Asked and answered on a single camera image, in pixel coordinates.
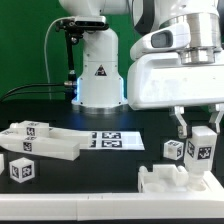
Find white tagged cube left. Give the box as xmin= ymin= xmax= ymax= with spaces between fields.
xmin=9 ymin=157 xmax=35 ymax=183

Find white part at left edge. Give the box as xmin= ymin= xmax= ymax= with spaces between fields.
xmin=0 ymin=154 xmax=4 ymax=175

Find black cables at base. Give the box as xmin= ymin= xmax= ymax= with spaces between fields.
xmin=0 ymin=81 xmax=78 ymax=103

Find white tagged chair part rear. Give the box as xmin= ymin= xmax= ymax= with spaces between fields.
xmin=10 ymin=120 xmax=92 ymax=149

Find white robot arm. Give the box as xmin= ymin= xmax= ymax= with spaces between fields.
xmin=127 ymin=0 xmax=224 ymax=138

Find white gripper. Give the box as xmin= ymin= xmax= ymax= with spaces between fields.
xmin=127 ymin=52 xmax=224 ymax=139

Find white L-shaped fence frame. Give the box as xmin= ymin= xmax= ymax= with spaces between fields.
xmin=0 ymin=171 xmax=224 ymax=221

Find black camera on stand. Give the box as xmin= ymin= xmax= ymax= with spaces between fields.
xmin=55 ymin=16 xmax=109 ymax=100

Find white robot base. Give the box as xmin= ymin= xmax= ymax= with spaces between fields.
xmin=59 ymin=0 xmax=128 ymax=114

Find white chair seat part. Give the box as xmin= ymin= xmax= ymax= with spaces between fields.
xmin=137 ymin=163 xmax=212 ymax=194

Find paper sheet with tags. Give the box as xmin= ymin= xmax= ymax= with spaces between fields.
xmin=81 ymin=131 xmax=145 ymax=151

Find small white tagged cube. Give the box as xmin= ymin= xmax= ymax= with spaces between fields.
xmin=163 ymin=140 xmax=184 ymax=160

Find grey camera cable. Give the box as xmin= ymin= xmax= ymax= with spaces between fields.
xmin=43 ymin=16 xmax=75 ymax=100

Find long white chair back part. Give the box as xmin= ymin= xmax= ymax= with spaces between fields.
xmin=0 ymin=134 xmax=80 ymax=161

